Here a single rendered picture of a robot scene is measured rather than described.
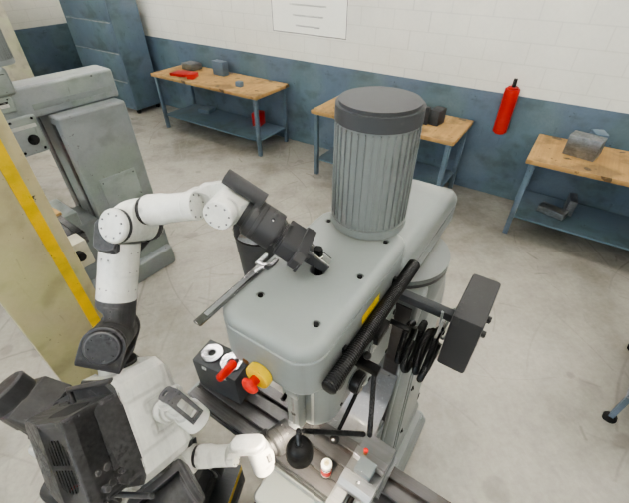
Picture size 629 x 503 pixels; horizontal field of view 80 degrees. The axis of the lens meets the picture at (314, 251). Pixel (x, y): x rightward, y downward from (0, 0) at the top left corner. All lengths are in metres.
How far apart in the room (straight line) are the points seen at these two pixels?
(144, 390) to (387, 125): 0.83
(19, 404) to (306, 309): 0.85
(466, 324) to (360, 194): 0.44
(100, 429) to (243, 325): 0.39
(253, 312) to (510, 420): 2.48
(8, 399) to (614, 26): 4.88
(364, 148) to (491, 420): 2.44
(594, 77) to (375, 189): 4.10
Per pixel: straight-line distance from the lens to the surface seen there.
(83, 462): 0.99
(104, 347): 0.99
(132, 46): 8.05
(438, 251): 1.52
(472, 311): 1.08
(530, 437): 3.05
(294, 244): 0.80
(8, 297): 2.52
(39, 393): 1.33
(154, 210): 0.90
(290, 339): 0.73
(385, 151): 0.84
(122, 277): 0.98
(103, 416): 1.00
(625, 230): 4.94
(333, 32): 5.59
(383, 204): 0.91
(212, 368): 1.66
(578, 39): 4.79
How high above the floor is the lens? 2.47
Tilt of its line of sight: 39 degrees down
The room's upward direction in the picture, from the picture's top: straight up
